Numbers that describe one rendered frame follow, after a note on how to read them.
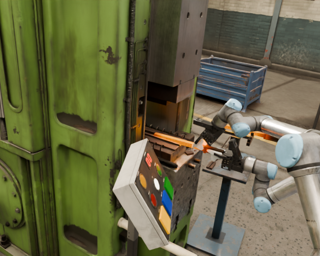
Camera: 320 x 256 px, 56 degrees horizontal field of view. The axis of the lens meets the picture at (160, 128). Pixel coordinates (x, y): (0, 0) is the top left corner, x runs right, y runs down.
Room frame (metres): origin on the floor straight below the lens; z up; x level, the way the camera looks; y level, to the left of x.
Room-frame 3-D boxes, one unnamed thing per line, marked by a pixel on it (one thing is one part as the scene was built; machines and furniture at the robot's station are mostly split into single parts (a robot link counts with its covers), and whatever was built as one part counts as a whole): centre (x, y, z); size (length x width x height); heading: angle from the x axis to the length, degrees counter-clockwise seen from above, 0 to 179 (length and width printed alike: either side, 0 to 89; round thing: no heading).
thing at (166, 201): (0.98, -0.05, 1.01); 0.07 x 0.05 x 0.07; 177
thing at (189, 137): (1.70, -0.15, 0.95); 0.12 x 0.08 x 0.06; 62
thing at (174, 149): (1.62, 0.07, 0.96); 0.42 x 0.20 x 0.09; 62
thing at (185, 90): (1.62, 0.07, 1.32); 0.42 x 0.20 x 0.10; 62
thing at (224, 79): (5.63, -1.18, 0.36); 1.20 x 0.80 x 0.72; 56
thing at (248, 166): (1.36, -0.47, 1.00); 0.08 x 0.05 x 0.08; 151
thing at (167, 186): (1.08, -0.06, 1.01); 0.07 x 0.05 x 0.07; 177
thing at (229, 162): (1.39, -0.40, 0.99); 0.12 x 0.08 x 0.09; 61
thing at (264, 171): (1.32, -0.54, 1.00); 0.11 x 0.08 x 0.09; 61
